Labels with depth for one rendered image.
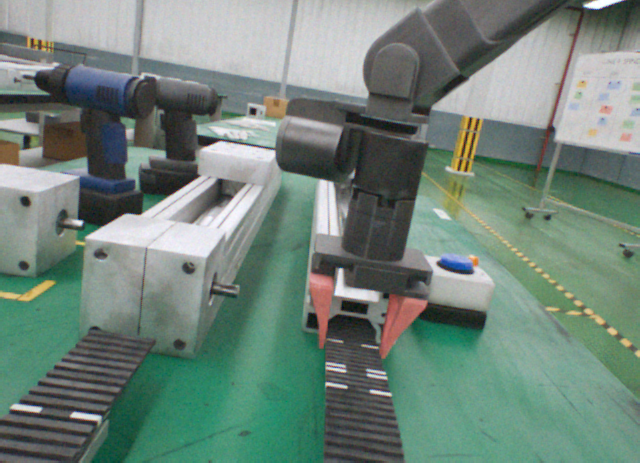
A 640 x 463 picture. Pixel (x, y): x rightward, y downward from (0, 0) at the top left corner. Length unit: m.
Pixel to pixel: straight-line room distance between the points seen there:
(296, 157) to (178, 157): 0.63
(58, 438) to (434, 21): 0.36
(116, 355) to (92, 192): 0.44
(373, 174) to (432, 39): 0.11
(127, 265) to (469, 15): 0.33
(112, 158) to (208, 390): 0.47
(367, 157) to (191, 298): 0.19
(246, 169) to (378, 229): 0.44
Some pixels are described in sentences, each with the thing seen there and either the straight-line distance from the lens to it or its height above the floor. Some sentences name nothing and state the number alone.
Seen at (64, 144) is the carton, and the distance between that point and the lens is 4.37.
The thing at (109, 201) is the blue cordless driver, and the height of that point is 0.82.
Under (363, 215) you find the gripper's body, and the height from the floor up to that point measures 0.93.
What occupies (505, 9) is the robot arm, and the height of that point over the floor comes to 1.10.
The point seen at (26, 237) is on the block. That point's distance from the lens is 0.63.
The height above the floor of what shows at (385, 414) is 0.81.
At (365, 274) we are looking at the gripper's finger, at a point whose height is 0.88.
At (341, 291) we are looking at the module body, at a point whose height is 0.82.
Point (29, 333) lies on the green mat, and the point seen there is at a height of 0.78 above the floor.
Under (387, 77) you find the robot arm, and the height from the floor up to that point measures 1.04.
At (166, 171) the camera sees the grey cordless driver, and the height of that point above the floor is 0.83.
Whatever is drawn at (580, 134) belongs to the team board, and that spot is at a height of 1.08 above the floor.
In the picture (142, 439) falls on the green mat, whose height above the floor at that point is 0.78.
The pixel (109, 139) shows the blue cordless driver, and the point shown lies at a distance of 0.82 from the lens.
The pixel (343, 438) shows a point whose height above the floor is 0.81.
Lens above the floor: 1.02
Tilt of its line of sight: 14 degrees down
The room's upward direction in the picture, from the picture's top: 10 degrees clockwise
